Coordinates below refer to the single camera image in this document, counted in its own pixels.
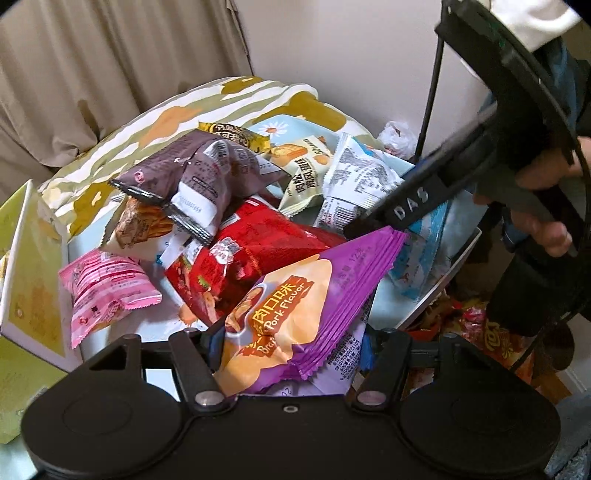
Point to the person's right forearm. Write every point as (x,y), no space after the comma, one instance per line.
(531,23)

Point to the brown white-label snack packet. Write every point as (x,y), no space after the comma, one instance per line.
(198,203)

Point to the cream cake snack packet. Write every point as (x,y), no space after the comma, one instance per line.
(300,184)

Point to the beige curtain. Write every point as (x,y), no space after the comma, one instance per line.
(92,55)

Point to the pink striped snack packet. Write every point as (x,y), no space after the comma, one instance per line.
(101,286)

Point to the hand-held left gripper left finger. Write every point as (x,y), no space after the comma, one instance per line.
(194,364)

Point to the white snack packet black text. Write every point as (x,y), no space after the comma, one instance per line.
(360,175)

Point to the orange pretzel snack packet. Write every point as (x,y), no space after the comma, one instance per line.
(138,226)

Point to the light blue snack packet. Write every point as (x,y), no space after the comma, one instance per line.
(415,263)

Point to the pile of red snack packets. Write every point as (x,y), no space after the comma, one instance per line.
(466,323)

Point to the person's right hand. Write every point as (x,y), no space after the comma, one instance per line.
(538,233)

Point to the red snack bag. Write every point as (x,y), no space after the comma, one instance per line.
(258,244)

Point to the green striped floral blanket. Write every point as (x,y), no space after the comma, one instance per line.
(138,124)

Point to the gold and brown snack packet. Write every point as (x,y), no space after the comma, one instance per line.
(231,136)

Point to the yellow-green cardboard box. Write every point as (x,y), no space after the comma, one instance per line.
(37,258)

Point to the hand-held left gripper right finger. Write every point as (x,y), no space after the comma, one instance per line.
(392,364)

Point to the purple snack packet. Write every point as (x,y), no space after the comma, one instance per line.
(286,314)

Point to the white plastic bag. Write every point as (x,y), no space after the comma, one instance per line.
(397,138)

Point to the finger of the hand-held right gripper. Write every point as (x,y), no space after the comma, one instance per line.
(415,203)

